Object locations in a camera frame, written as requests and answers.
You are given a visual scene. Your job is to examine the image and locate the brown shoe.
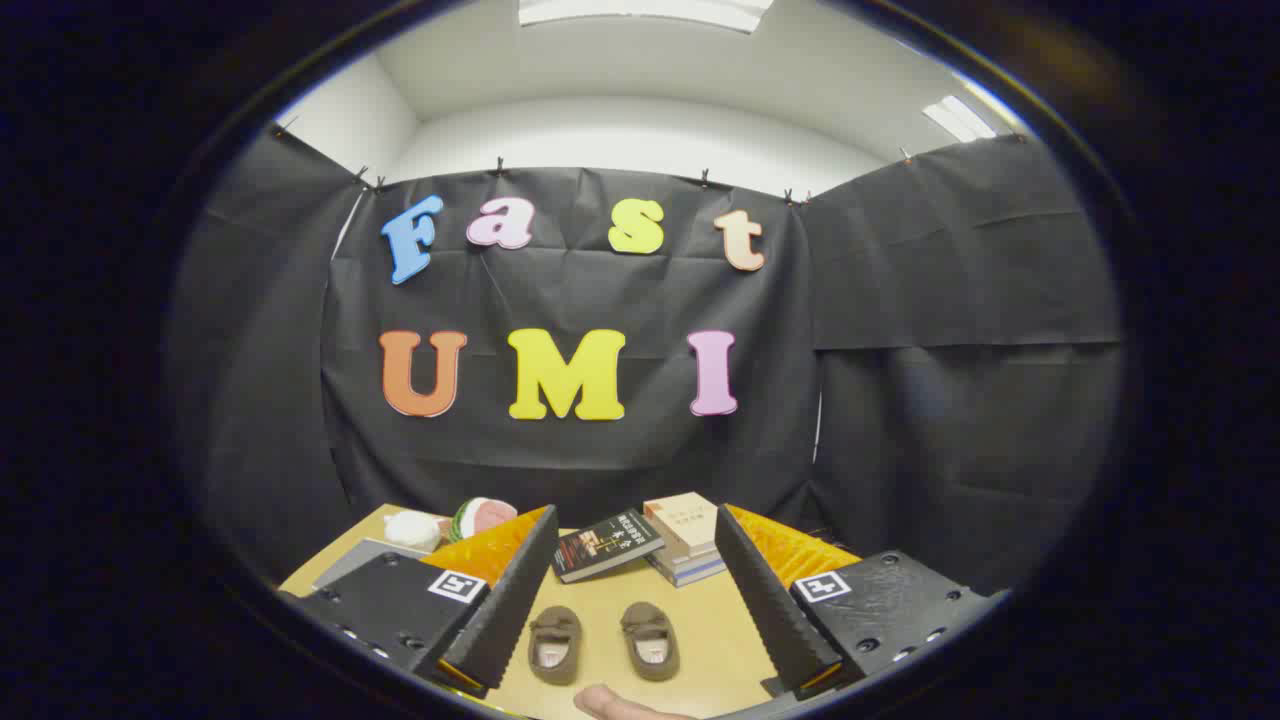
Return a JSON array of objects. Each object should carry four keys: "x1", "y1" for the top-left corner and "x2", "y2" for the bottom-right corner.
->
[
  {"x1": 528, "y1": 605, "x2": 584, "y2": 686},
  {"x1": 620, "y1": 600, "x2": 681, "y2": 683}
]

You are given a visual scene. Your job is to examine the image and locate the watermelon slice plush toy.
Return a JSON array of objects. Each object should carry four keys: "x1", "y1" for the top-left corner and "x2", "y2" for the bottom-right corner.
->
[{"x1": 447, "y1": 497, "x2": 519, "y2": 544}]

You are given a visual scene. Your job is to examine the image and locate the beige cover book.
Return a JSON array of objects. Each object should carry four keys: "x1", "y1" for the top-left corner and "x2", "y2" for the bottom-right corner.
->
[{"x1": 643, "y1": 491, "x2": 721, "y2": 561}]

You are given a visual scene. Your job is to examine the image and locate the small ceiling light panel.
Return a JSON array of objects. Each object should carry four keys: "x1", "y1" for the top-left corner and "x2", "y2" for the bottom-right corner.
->
[{"x1": 922, "y1": 95, "x2": 998, "y2": 143}]

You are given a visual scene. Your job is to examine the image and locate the beige fabric storage box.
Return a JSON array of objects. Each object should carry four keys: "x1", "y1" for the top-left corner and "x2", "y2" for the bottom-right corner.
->
[{"x1": 312, "y1": 538, "x2": 431, "y2": 591}]

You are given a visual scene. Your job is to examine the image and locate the blue cover book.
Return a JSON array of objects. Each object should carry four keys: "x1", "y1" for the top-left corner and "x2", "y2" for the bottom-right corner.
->
[{"x1": 655, "y1": 560, "x2": 728, "y2": 588}]

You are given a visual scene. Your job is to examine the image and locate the white plush toy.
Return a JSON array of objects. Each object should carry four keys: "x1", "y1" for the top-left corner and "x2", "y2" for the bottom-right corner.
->
[{"x1": 383, "y1": 510, "x2": 448, "y2": 553}]

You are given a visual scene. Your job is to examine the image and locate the black cover book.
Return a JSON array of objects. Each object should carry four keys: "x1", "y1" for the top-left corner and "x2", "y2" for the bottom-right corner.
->
[{"x1": 551, "y1": 508, "x2": 666, "y2": 584}]

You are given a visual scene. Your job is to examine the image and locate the large ceiling light panel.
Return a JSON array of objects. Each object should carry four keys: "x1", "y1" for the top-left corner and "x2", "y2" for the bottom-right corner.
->
[{"x1": 518, "y1": 0, "x2": 776, "y2": 34}]

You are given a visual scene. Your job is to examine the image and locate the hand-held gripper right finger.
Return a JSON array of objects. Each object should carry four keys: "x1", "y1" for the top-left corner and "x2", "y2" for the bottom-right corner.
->
[{"x1": 713, "y1": 503, "x2": 1011, "y2": 701}]

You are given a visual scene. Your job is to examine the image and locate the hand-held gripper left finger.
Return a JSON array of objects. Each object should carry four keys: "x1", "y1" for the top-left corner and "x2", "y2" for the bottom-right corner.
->
[{"x1": 283, "y1": 505, "x2": 561, "y2": 699}]

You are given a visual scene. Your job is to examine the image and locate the grey cover book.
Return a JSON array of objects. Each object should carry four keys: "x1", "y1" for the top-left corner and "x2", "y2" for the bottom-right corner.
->
[{"x1": 648, "y1": 545, "x2": 723, "y2": 579}]

